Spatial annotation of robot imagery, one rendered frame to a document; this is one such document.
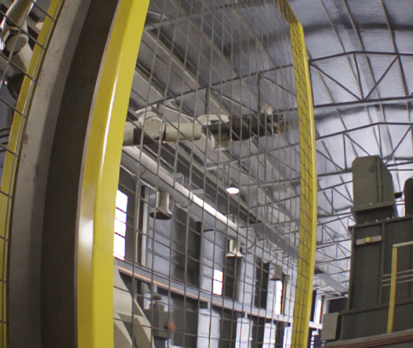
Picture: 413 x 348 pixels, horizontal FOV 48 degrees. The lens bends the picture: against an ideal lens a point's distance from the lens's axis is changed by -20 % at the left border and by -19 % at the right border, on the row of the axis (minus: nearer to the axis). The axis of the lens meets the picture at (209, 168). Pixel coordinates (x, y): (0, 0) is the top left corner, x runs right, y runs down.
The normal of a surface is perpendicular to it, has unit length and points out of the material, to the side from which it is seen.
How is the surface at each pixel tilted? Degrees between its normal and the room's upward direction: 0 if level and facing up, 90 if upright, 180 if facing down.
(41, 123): 90
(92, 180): 90
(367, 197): 90
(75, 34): 90
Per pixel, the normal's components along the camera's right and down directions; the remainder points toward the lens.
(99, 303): 0.91, -0.12
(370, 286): -0.41, -0.36
